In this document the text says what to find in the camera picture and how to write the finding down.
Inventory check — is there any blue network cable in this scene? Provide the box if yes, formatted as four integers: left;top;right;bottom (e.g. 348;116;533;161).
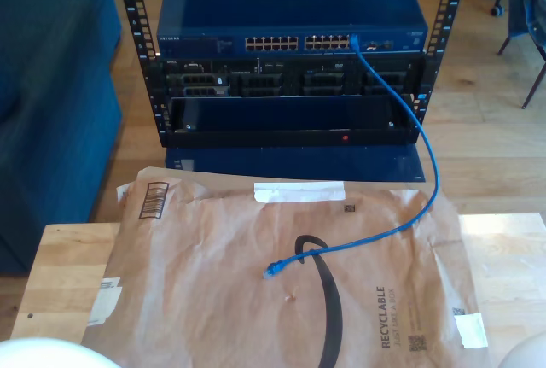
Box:
262;33;440;282

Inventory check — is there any blue flat chassis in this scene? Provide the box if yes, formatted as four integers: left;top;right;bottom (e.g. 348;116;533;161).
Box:
165;145;427;182

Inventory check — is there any black rack power strip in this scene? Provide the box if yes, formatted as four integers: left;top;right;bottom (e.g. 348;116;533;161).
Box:
164;128;417;148

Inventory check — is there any black rack server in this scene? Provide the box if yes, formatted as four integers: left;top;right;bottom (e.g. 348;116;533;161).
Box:
144;56;427;99

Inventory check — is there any brown paper mailer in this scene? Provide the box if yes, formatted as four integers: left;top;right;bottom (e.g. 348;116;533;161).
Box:
80;166;496;368

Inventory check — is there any blue sofa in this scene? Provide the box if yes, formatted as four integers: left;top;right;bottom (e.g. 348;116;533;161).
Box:
0;0;125;277

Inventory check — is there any dark chair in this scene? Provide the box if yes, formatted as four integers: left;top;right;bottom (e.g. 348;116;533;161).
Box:
490;0;546;109

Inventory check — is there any blue network switch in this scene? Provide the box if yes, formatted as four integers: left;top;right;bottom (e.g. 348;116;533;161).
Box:
155;0;429;60

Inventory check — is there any black rack frame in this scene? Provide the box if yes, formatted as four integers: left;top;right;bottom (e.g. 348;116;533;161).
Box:
111;0;473;149

